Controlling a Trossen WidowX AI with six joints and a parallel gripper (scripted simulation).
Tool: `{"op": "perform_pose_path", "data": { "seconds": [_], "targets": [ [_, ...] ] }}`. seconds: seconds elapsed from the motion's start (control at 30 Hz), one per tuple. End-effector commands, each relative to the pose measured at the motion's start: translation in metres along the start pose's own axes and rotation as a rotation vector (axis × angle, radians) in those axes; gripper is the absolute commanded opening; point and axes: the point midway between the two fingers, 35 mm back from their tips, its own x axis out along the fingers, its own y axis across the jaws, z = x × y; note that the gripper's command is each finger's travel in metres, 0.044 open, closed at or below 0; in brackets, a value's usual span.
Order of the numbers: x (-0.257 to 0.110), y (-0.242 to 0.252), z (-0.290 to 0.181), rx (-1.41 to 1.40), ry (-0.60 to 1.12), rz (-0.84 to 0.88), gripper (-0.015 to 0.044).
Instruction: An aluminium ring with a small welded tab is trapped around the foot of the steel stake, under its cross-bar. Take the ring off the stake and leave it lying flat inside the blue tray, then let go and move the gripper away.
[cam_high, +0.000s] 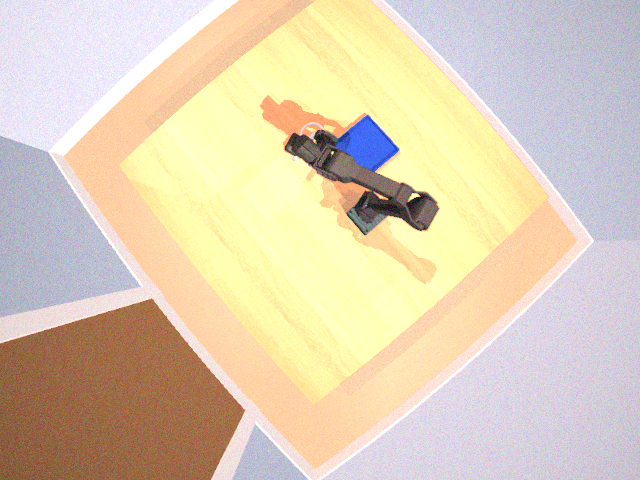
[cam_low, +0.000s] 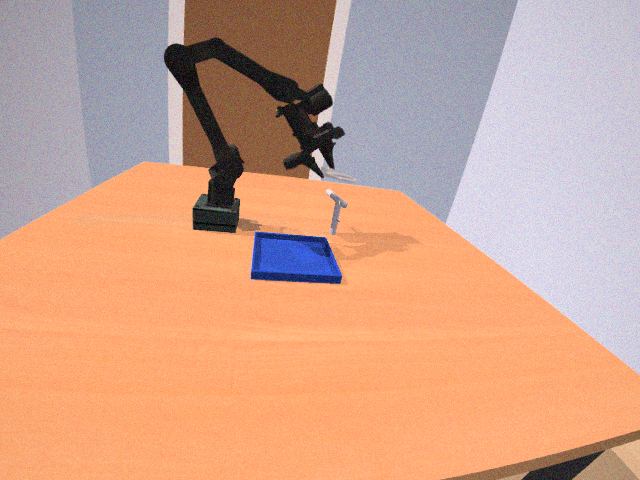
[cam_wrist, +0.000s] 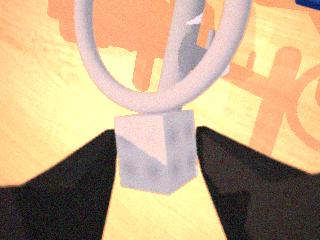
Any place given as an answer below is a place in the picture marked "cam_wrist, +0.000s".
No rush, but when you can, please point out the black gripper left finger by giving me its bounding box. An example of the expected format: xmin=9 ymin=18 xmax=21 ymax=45
xmin=0 ymin=129 xmax=117 ymax=240

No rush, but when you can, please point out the grey metal ring with square tab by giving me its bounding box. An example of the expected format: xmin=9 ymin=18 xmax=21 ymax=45
xmin=73 ymin=0 xmax=253 ymax=195

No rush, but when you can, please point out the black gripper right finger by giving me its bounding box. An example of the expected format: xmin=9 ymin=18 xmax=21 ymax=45
xmin=195 ymin=126 xmax=320 ymax=240

